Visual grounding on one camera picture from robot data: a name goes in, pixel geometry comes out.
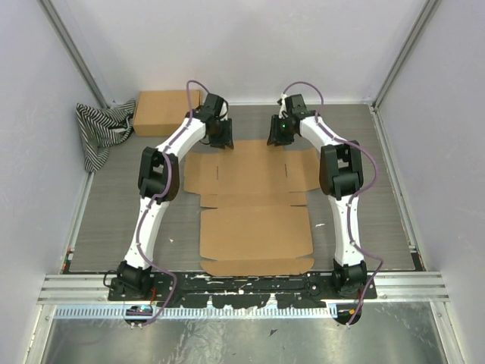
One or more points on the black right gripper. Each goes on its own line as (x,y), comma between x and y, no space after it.
(275,137)

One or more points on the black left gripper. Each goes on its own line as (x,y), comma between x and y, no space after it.
(226,138)

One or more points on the brown cardboard box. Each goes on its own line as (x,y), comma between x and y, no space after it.
(160,113)
(255,220)

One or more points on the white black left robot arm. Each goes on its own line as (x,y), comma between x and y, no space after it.
(159,183)

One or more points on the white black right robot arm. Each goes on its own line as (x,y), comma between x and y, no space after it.
(341,178)

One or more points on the closed brown cardboard box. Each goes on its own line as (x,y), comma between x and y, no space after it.
(160,113)

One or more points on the striped black white cloth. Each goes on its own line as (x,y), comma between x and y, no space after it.
(101,129)

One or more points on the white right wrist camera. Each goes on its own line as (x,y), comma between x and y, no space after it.
(281,102)

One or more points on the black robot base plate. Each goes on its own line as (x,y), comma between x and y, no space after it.
(190,289)

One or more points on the slotted aluminium cable duct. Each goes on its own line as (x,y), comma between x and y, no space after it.
(145,312)

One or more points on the aluminium front frame rail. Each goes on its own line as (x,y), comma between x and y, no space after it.
(388,286)

